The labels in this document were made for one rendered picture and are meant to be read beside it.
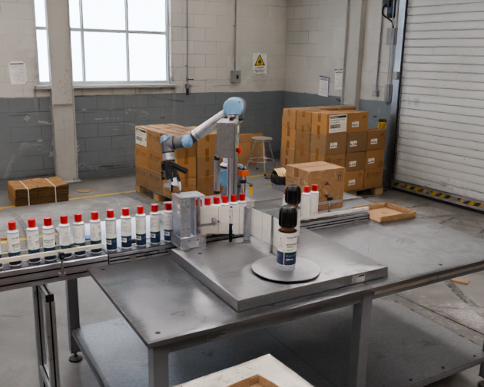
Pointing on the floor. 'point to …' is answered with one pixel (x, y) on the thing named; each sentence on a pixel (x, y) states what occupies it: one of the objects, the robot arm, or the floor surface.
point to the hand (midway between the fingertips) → (176, 192)
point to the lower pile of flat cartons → (38, 191)
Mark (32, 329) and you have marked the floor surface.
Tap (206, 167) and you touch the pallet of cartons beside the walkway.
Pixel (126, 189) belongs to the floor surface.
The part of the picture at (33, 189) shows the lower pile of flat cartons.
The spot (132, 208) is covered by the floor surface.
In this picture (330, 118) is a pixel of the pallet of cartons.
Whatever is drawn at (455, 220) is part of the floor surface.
